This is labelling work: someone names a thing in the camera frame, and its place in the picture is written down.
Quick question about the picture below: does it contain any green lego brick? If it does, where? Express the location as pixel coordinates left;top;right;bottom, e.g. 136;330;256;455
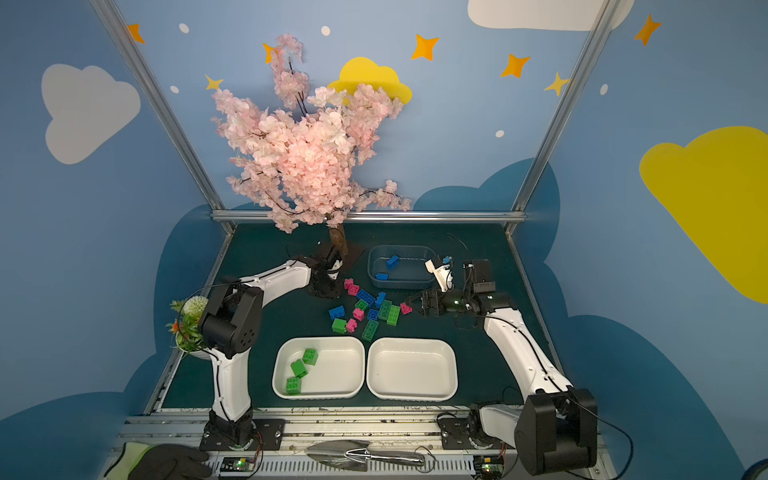
332;318;347;334
285;376;302;396
302;348;319;366
290;359;308;379

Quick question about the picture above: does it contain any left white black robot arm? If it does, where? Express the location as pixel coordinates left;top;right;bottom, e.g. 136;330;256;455
199;244;344;451

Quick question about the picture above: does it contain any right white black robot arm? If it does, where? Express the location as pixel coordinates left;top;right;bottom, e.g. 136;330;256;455
421;257;598;476

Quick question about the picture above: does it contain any long blue lego brick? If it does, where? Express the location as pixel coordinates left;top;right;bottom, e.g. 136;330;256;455
356;290;376;306

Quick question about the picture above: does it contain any long light green lego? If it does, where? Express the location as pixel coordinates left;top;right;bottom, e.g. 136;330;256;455
386;305;401;326

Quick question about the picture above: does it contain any dark green lego plate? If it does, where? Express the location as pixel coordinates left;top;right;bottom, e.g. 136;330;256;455
378;300;392;322

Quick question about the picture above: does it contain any long dark green lego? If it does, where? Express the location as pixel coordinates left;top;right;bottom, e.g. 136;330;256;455
361;320;380;343

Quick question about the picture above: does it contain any right white tray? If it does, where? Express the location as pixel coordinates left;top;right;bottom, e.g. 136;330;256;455
366;337;459;402

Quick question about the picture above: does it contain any white tray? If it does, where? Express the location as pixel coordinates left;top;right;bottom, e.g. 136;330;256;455
366;337;459;402
272;336;366;400

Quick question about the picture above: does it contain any left white tray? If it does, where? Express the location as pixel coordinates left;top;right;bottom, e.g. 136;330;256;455
272;336;366;400

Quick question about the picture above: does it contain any pink blossom artificial tree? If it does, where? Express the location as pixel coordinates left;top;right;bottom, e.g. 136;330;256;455
212;34;411;256

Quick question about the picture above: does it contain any potted green plant white pot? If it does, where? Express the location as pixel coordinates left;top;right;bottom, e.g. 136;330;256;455
167;295;211;360

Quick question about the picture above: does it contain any silver metal trowel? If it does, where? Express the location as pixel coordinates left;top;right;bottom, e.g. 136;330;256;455
305;439;427;472

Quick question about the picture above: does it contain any black work glove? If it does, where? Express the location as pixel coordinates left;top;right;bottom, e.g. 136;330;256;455
128;444;213;480

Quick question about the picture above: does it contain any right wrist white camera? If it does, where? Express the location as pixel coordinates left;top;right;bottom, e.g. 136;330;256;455
425;256;454;293

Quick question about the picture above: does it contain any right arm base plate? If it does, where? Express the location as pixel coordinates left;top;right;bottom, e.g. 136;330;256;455
436;415;517;452

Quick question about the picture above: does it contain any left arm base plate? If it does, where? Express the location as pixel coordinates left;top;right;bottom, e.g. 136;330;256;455
199;416;286;452

